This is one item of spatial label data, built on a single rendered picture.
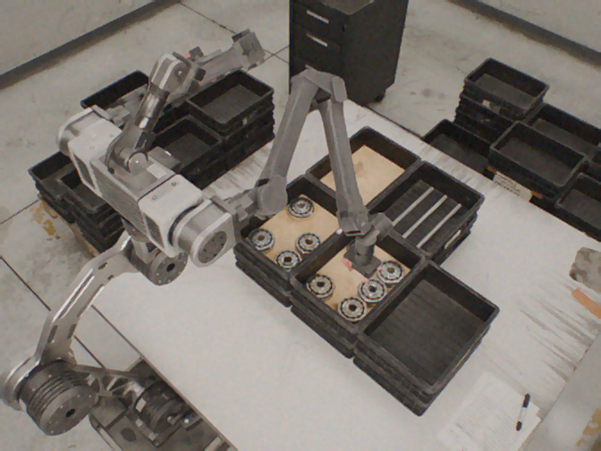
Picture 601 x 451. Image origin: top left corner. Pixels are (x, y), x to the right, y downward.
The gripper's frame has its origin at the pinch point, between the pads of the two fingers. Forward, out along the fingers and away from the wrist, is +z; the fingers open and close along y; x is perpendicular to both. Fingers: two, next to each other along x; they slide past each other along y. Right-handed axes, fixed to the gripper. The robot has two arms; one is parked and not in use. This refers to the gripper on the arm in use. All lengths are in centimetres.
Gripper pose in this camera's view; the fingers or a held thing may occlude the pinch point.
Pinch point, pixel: (359, 275)
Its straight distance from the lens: 178.1
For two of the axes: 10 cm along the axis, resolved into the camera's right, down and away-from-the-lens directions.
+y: -7.4, -5.4, 4.0
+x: -6.7, 5.7, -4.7
